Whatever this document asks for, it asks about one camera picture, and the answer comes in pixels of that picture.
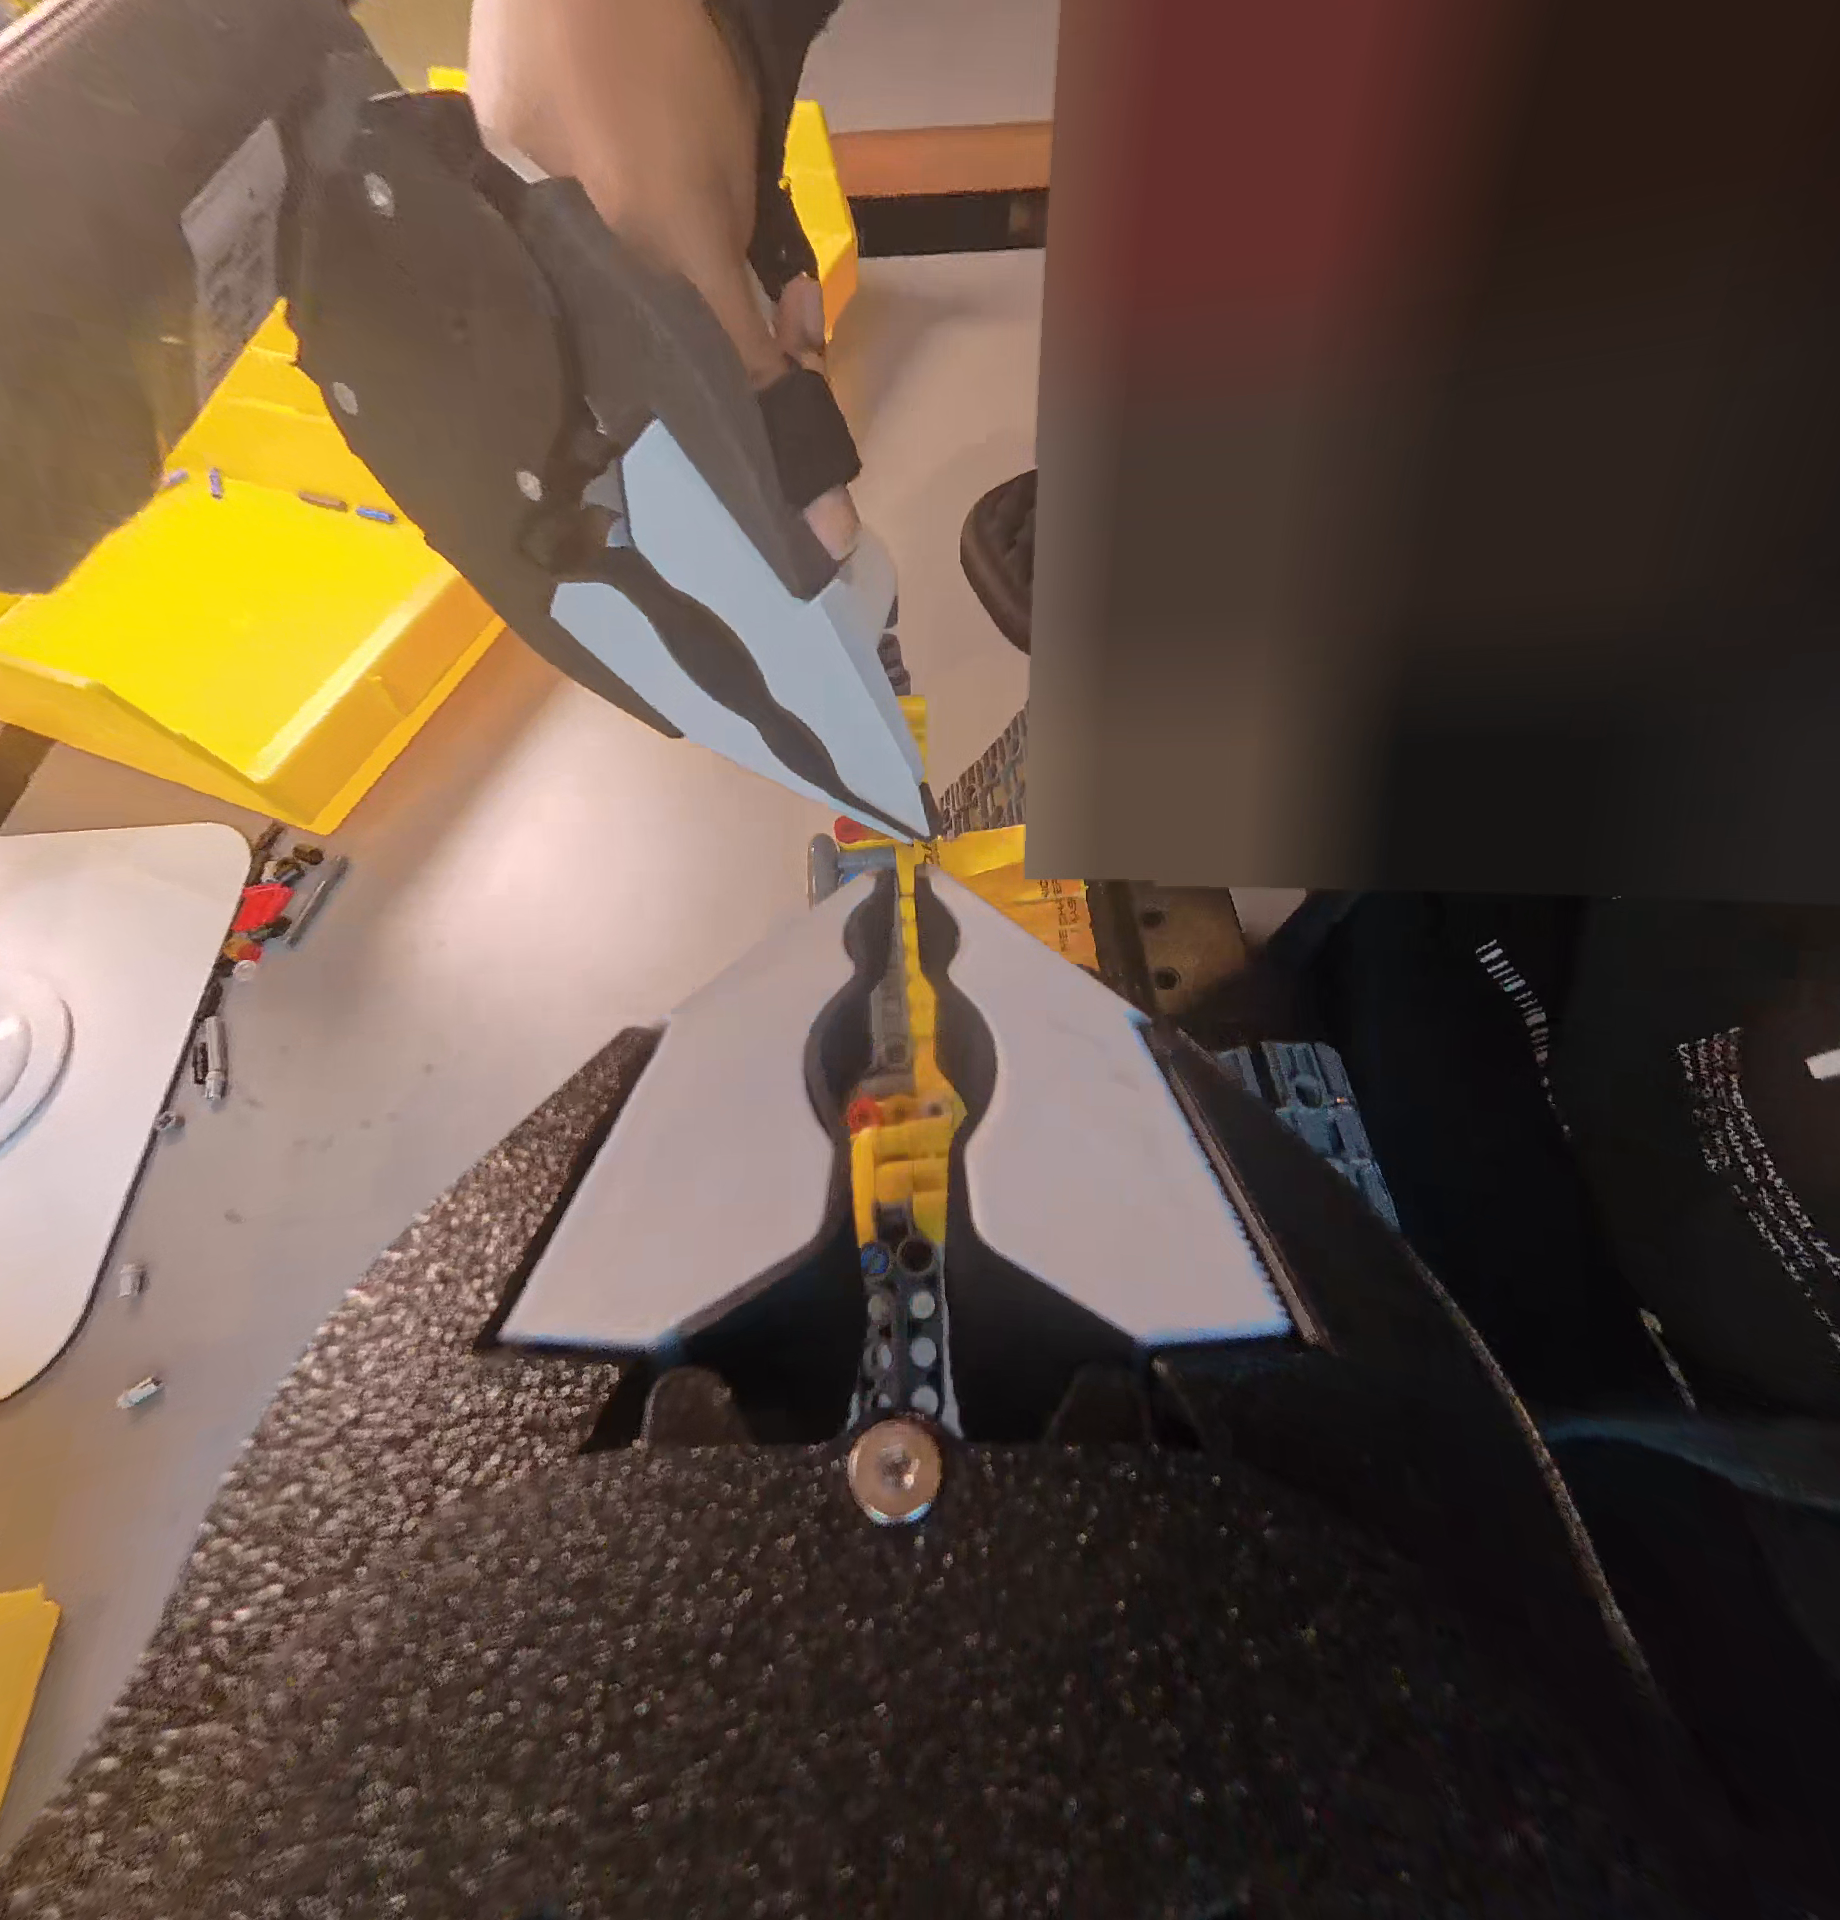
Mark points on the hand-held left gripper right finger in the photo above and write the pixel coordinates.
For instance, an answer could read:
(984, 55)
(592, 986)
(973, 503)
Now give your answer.
(1115, 1201)

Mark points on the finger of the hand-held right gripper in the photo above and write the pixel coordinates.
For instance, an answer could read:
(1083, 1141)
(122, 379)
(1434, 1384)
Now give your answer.
(650, 645)
(769, 631)

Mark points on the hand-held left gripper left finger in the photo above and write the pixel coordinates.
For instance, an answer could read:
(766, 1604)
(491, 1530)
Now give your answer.
(665, 1201)

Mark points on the yellow tracked brick robot model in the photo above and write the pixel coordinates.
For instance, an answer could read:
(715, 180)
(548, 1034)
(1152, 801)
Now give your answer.
(899, 1162)

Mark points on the person's right hand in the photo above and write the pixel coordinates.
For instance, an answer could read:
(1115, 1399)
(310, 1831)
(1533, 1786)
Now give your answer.
(636, 136)

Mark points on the black mesh office chair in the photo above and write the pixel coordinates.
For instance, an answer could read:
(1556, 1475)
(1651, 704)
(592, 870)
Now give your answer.
(1003, 555)

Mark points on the scattered small brick pieces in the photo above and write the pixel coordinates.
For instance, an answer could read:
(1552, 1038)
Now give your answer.
(268, 901)

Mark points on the person in black hoodie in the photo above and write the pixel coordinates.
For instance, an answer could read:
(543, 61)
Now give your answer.
(1610, 1201)

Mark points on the white book stand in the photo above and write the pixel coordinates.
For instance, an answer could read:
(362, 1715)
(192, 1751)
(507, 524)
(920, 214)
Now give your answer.
(80, 975)

